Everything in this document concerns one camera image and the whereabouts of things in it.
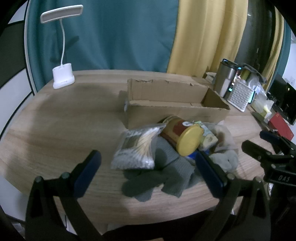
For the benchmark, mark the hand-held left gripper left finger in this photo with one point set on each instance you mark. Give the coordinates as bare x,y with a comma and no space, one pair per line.
89,172

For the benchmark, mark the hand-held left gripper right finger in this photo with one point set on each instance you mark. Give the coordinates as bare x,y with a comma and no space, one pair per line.
208,172

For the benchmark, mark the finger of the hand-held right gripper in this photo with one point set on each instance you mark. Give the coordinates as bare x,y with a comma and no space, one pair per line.
255,149
271,138

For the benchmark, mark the light grey fleece cloth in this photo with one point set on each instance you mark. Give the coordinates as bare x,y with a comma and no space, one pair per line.
225,157

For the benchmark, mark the printed tissue packet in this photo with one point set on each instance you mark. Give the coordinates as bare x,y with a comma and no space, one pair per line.
208,139

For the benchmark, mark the yellow-lid can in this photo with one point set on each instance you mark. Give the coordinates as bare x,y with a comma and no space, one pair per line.
185,139

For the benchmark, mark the dark grey knit glove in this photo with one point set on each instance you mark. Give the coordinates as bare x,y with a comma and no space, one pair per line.
166,171

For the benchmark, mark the cotton swab packet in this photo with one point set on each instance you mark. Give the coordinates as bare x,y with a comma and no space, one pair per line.
136,146

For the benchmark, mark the cardboard box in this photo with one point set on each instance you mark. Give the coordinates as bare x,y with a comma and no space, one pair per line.
166,92

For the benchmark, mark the red box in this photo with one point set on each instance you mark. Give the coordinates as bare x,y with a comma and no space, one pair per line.
281,126

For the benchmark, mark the blue and white packet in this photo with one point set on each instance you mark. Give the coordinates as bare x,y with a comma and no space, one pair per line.
192,156

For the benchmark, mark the pale yellow tissue pack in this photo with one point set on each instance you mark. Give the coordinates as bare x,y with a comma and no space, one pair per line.
262,109

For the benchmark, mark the black monitor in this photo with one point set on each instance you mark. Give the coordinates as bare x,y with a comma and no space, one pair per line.
283,97

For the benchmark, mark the white perforated basket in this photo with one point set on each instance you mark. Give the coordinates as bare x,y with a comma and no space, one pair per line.
239,97

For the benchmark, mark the clear plastic bag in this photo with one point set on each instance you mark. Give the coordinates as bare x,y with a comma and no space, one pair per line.
256,88

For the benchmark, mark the yellow-green bottle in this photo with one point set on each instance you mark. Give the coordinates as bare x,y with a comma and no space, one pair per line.
245,74

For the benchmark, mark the steel travel tumbler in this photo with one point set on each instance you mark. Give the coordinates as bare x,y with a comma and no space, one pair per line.
223,76

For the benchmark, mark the white desk lamp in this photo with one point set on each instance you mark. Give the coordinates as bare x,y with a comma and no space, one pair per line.
62,75

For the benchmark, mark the yellow curtain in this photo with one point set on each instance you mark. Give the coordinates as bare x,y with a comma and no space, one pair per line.
208,34

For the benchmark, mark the teal curtain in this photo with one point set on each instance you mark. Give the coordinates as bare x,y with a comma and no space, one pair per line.
111,34

